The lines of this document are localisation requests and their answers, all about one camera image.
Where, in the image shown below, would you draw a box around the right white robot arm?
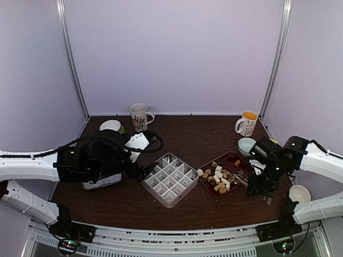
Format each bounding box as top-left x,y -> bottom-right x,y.
247,136 -> 342,237

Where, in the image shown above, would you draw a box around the metal tongs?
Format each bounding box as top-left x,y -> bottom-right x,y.
233,169 -> 274,206

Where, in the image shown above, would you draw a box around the white divided tin box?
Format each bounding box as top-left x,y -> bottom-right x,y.
141,153 -> 199,208

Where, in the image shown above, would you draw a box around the front metal rail base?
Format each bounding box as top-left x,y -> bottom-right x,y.
26,224 -> 329,257

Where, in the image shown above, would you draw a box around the right aluminium frame post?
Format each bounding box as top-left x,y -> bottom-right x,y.
259,0 -> 292,120

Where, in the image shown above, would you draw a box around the white bowl off table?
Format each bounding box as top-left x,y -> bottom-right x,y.
288,184 -> 311,203

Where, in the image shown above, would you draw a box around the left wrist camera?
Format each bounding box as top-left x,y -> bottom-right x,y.
125,133 -> 150,163

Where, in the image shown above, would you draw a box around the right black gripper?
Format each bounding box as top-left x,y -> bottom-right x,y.
247,160 -> 286,196

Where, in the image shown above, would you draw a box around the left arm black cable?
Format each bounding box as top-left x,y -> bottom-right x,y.
0,130 -> 164,158

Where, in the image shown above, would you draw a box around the white bowl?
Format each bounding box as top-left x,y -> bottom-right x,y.
99,119 -> 122,132

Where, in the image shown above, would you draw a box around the green saucer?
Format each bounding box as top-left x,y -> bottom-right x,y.
118,125 -> 125,134

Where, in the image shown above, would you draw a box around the bunny print tin lid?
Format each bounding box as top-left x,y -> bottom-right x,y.
81,173 -> 122,191

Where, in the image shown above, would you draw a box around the light blue bowl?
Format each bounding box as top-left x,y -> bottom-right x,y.
238,137 -> 257,157

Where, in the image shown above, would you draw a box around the yellow interior mug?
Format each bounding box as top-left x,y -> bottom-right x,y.
235,111 -> 258,137

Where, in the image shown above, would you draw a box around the tall coral print mug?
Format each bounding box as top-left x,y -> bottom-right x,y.
129,103 -> 155,132

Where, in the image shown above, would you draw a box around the red chocolate tray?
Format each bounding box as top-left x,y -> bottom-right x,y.
198,152 -> 252,198

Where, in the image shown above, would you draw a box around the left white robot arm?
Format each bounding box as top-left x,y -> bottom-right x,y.
1,129 -> 164,238

